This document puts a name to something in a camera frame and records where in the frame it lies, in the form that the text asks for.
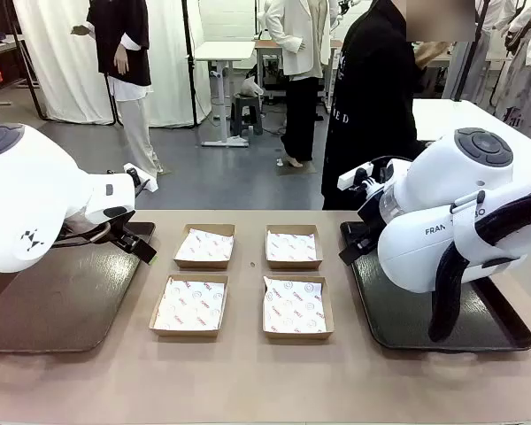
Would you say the black plastic handled tray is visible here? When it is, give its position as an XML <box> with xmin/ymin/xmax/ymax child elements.
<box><xmin>339</xmin><ymin>219</ymin><xmax>531</xmax><ymax>354</ymax></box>

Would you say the brown plastic handled tray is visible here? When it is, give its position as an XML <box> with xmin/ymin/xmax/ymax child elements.
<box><xmin>0</xmin><ymin>220</ymin><xmax>157</xmax><ymax>354</ymax></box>

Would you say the white standing desk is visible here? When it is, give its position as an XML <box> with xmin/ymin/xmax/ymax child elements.
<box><xmin>193</xmin><ymin>41</ymin><xmax>257</xmax><ymax>148</ymax></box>

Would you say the black slanted stand pole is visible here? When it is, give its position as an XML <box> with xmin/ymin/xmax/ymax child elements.
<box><xmin>451</xmin><ymin>0</ymin><xmax>490</xmax><ymax>103</ymax></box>

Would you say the brown paper food box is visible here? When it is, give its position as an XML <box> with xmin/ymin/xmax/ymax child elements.
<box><xmin>149</xmin><ymin>274</ymin><xmax>230</xmax><ymax>340</ymax></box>
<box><xmin>173</xmin><ymin>223</ymin><xmax>236</xmax><ymax>270</ymax></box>
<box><xmin>261</xmin><ymin>274</ymin><xmax>335</xmax><ymax>341</ymax></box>
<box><xmin>264</xmin><ymin>223</ymin><xmax>324</xmax><ymax>270</ymax></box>

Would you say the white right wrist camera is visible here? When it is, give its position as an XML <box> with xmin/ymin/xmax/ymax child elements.
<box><xmin>337</xmin><ymin>161</ymin><xmax>377</xmax><ymax>192</ymax></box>

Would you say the white plastic bag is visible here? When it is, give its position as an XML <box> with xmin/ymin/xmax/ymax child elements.
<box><xmin>240</xmin><ymin>74</ymin><xmax>265</xmax><ymax>97</ymax></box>

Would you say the large white table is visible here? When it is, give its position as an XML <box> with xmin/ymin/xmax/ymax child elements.
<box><xmin>411</xmin><ymin>99</ymin><xmax>531</xmax><ymax>148</ymax></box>

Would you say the white fabric curtain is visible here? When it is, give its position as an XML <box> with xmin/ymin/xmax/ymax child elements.
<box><xmin>12</xmin><ymin>0</ymin><xmax>212</xmax><ymax>129</ymax></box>

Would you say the black light stand pole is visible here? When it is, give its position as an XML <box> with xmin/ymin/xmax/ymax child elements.
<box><xmin>180</xmin><ymin>0</ymin><xmax>196</xmax><ymax>129</ymax></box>

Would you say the person's right hand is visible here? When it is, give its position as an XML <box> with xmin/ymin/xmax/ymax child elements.
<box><xmin>413</xmin><ymin>41</ymin><xmax>450</xmax><ymax>70</ymax></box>

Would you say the grey equipment table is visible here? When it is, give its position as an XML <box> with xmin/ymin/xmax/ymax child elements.
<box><xmin>253</xmin><ymin>38</ymin><xmax>293</xmax><ymax>105</ymax></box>

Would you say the black hanging bag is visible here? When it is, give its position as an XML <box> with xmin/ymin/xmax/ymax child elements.
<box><xmin>504</xmin><ymin>17</ymin><xmax>531</xmax><ymax>57</ymax></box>

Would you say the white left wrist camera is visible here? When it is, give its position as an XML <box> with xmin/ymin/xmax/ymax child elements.
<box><xmin>123</xmin><ymin>163</ymin><xmax>158</xmax><ymax>194</ymax></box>

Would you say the black clothes rack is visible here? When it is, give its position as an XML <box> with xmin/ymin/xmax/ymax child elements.
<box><xmin>0</xmin><ymin>35</ymin><xmax>43</xmax><ymax>110</ymax></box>

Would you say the black sleeved cable bundle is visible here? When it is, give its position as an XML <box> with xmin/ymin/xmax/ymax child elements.
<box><xmin>427</xmin><ymin>184</ymin><xmax>531</xmax><ymax>343</ymax></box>

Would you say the person torso in black shirt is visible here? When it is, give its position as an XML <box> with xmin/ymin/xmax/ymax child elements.
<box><xmin>320</xmin><ymin>0</ymin><xmax>430</xmax><ymax>212</ymax></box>

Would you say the mannequin in white jacket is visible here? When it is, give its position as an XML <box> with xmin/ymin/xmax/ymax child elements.
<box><xmin>264</xmin><ymin>0</ymin><xmax>337</xmax><ymax>169</ymax></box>

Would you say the mannequin in black top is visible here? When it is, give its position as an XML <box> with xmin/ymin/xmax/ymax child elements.
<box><xmin>70</xmin><ymin>0</ymin><xmax>165</xmax><ymax>176</ymax></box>

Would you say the grey plastic stool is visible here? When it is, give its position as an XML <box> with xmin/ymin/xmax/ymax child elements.
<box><xmin>229</xmin><ymin>92</ymin><xmax>265</xmax><ymax>137</ymax></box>

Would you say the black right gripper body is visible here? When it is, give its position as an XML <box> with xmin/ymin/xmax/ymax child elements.
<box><xmin>358</xmin><ymin>201</ymin><xmax>384</xmax><ymax>240</ymax></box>

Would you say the pale printed hanging robe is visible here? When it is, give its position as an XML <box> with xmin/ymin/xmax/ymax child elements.
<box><xmin>490</xmin><ymin>21</ymin><xmax>531</xmax><ymax>129</ymax></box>

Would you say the white red-printed paper liner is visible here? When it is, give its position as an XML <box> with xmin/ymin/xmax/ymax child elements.
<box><xmin>176</xmin><ymin>228</ymin><xmax>235</xmax><ymax>262</ymax></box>
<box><xmin>264</xmin><ymin>277</ymin><xmax>327</xmax><ymax>334</ymax></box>
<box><xmin>153</xmin><ymin>278</ymin><xmax>227</xmax><ymax>332</ymax></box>
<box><xmin>266</xmin><ymin>228</ymin><xmax>318</xmax><ymax>262</ymax></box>

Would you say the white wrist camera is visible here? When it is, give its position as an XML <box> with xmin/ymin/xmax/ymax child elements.
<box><xmin>337</xmin><ymin>161</ymin><xmax>377</xmax><ymax>192</ymax></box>
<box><xmin>123</xmin><ymin>163</ymin><xmax>158</xmax><ymax>194</ymax></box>

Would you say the grey hanging robe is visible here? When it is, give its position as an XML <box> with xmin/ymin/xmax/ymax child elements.
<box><xmin>462</xmin><ymin>28</ymin><xmax>492</xmax><ymax>105</ymax></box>

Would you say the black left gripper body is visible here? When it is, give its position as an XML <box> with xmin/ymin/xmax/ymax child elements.
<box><xmin>109</xmin><ymin>211</ymin><xmax>138</xmax><ymax>243</ymax></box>

